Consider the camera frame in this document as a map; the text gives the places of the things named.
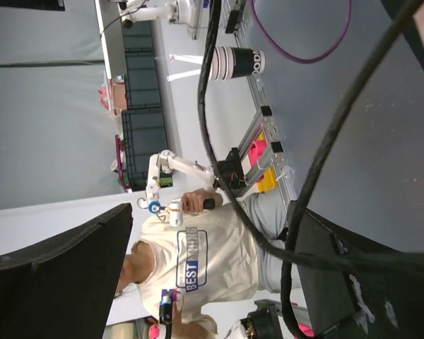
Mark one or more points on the aluminium frame rail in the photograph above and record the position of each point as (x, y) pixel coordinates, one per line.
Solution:
(259, 161)

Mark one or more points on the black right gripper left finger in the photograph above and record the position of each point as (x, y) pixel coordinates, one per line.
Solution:
(63, 286)

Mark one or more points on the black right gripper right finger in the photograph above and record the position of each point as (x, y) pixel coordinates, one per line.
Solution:
(368, 231)

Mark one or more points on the orange paper bag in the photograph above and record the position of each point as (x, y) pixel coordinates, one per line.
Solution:
(314, 50)

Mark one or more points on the spare paper cup stack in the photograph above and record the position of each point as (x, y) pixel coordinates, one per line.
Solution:
(232, 62)

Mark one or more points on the dark storage crates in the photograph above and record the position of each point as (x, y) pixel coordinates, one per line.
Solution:
(143, 123)

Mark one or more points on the person in cream t-shirt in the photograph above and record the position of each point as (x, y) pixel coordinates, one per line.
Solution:
(210, 258)

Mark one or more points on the operator's hand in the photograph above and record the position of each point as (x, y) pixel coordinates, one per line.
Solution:
(193, 202)

